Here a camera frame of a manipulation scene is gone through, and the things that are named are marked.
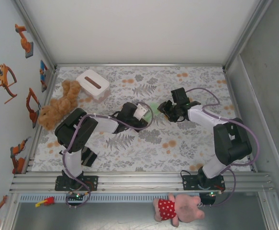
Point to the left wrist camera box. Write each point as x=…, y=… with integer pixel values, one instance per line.
x=134, y=110

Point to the aluminium frame post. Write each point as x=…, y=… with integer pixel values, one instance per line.
x=247, y=31
x=34, y=31

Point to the red and yellow toy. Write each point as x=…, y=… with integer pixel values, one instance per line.
x=48, y=200

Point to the black striped cloth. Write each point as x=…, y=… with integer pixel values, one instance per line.
x=89, y=157

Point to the aluminium frame side rail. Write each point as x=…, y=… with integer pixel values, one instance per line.
x=240, y=119
x=33, y=148

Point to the aluminium frame rail with slots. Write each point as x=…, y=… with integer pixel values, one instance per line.
x=141, y=182

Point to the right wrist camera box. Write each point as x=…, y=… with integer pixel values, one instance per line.
x=180, y=95

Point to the light green paper sheet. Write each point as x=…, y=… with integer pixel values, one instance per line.
x=153, y=112

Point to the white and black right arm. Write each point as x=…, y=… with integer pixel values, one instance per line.
x=232, y=143

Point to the brown plush teddy bear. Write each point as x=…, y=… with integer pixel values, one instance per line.
x=58, y=107

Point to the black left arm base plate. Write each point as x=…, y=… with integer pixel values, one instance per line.
x=91, y=183

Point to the blue and orange wall sticker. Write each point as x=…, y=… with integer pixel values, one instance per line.
x=43, y=74

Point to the white and pink tissue box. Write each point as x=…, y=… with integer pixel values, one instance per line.
x=92, y=82

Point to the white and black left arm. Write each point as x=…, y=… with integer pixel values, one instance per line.
x=77, y=129

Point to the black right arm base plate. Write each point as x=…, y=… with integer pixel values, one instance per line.
x=189, y=183

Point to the control board with green light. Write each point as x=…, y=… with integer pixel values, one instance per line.
x=77, y=196
x=208, y=198

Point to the pink plush pig toy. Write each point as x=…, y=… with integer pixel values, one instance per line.
x=184, y=208

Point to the thin aluminium frame rail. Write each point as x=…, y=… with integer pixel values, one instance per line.
x=139, y=65

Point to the orange gripper claw wall sticker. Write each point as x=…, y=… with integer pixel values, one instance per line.
x=0, y=76

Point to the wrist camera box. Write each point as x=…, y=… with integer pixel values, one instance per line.
x=134, y=110
x=180, y=95

